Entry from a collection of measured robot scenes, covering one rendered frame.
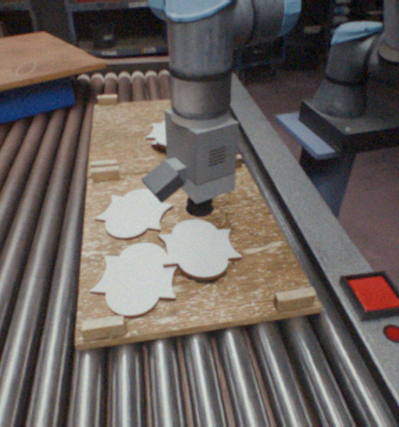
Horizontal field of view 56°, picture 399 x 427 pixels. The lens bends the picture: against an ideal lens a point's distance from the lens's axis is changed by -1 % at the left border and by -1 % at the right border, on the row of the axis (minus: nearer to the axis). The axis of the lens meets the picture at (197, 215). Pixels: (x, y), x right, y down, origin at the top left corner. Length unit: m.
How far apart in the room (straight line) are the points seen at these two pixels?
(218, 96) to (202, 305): 0.29
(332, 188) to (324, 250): 0.59
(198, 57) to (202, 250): 0.31
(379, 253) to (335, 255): 1.49
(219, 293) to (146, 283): 0.11
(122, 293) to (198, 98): 0.30
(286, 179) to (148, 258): 0.40
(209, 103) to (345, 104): 0.74
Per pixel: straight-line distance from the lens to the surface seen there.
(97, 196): 0.79
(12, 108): 1.22
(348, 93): 1.16
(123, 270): 0.61
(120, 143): 0.97
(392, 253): 2.22
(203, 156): 0.48
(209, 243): 0.64
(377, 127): 1.16
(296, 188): 0.85
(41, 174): 0.94
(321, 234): 0.74
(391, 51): 1.05
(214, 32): 0.44
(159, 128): 0.96
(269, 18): 0.51
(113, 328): 0.53
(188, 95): 0.46
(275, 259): 0.64
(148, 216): 0.70
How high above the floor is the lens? 1.38
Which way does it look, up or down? 38 degrees down
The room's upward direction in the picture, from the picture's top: straight up
